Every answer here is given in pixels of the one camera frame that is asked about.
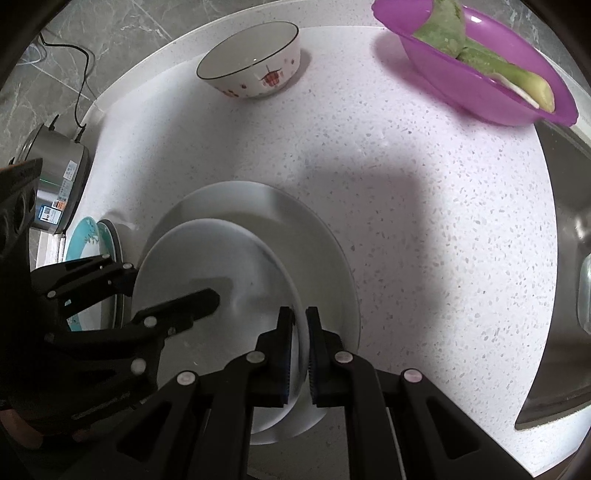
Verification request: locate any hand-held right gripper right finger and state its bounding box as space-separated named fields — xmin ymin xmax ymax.
xmin=305 ymin=305 xmax=546 ymax=480

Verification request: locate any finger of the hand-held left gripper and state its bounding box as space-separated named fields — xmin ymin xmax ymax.
xmin=45 ymin=288 xmax=221 ymax=357
xmin=30 ymin=254 xmax=139 ymax=308

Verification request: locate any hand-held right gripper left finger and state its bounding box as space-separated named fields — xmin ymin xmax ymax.
xmin=60 ymin=305 xmax=298 ymax=480

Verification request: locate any small teal floral plate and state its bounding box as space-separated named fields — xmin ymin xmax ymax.
xmin=65 ymin=217 xmax=114 ymax=330

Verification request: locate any white plate with grey rim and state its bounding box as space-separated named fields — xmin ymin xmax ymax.
xmin=98 ymin=219 xmax=126 ymax=326

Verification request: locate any small white bowl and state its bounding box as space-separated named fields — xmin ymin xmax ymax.
xmin=131 ymin=219 xmax=304 ymax=446

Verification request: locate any large white bowl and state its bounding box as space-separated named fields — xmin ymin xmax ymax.
xmin=148 ymin=181 xmax=361 ymax=439

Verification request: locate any patterned bowl with black rim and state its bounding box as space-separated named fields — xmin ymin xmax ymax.
xmin=196 ymin=21 xmax=303 ymax=100

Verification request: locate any person's left hand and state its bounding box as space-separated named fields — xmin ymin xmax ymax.
xmin=0 ymin=408 xmax=88 ymax=448

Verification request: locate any stainless steel rice cooker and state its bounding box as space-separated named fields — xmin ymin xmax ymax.
xmin=9 ymin=127 xmax=90 ymax=236

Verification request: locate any clear glass bowl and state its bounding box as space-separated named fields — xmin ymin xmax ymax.
xmin=577 ymin=253 xmax=591 ymax=334

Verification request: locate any stainless steel sink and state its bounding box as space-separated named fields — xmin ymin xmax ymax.
xmin=515 ymin=117 xmax=591 ymax=432

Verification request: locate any purple plastic basin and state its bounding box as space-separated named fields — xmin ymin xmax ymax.
xmin=372 ymin=0 xmax=579 ymax=127

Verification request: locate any pale vegetable slice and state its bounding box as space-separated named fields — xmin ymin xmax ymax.
xmin=501 ymin=76 xmax=541 ymax=110

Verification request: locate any black power cable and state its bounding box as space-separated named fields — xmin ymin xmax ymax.
xmin=18 ymin=34 xmax=95 ymax=141

